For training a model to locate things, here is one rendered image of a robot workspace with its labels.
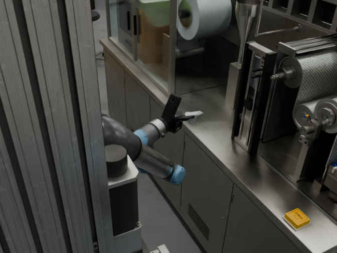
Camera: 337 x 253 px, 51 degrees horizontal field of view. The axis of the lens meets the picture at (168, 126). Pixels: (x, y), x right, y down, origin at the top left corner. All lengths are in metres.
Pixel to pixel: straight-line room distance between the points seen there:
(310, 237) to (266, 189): 0.28
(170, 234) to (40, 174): 2.10
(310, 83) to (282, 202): 0.54
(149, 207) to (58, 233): 2.15
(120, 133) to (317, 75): 1.01
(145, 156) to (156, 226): 1.56
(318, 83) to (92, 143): 1.37
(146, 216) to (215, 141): 1.02
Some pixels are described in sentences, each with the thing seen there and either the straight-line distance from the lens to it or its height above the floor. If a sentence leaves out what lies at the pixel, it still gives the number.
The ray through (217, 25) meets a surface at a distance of 2.26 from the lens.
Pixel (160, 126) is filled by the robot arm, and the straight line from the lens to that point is 1.37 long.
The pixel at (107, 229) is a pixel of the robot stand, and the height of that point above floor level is 1.51.
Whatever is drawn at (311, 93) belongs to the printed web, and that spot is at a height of 1.25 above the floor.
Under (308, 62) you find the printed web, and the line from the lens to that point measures 1.68.
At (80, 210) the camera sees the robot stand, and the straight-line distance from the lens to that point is 0.60.
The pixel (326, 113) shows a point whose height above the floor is 1.27.
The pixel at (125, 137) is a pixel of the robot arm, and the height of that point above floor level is 1.42.
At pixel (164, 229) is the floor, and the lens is 2.61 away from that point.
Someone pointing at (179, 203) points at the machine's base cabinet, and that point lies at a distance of 2.50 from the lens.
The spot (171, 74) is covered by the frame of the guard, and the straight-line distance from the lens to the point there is 2.19.
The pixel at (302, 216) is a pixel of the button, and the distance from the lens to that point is 1.56.
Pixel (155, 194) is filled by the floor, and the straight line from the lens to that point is 2.85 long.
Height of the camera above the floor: 2.00
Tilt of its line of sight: 34 degrees down
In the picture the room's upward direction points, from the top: 2 degrees clockwise
